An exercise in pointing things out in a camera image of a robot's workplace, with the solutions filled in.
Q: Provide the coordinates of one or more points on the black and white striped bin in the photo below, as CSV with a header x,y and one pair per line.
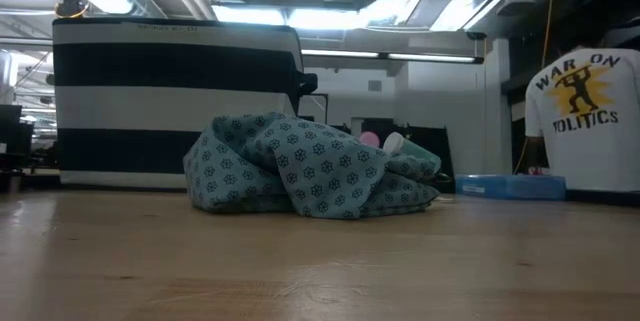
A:
x,y
150,106

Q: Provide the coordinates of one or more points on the red item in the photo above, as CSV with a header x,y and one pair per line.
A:
x,y
537,171

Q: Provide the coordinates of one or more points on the teal flower-patterned cloth pouch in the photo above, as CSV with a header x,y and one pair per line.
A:
x,y
310,171

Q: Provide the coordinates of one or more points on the pink round medicine item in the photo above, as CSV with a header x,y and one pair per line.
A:
x,y
370,139

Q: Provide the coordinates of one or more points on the person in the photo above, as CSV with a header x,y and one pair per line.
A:
x,y
585,126

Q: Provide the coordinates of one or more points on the dark desk equipment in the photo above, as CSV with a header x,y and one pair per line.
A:
x,y
12,141

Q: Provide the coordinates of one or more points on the blue first aid box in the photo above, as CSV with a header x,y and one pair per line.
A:
x,y
510,187

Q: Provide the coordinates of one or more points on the long fluorescent ceiling light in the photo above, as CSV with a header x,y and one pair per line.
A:
x,y
390,55

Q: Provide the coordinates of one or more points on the grey wall vent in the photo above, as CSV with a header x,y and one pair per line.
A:
x,y
375,85

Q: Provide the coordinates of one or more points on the black box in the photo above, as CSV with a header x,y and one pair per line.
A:
x,y
430,143

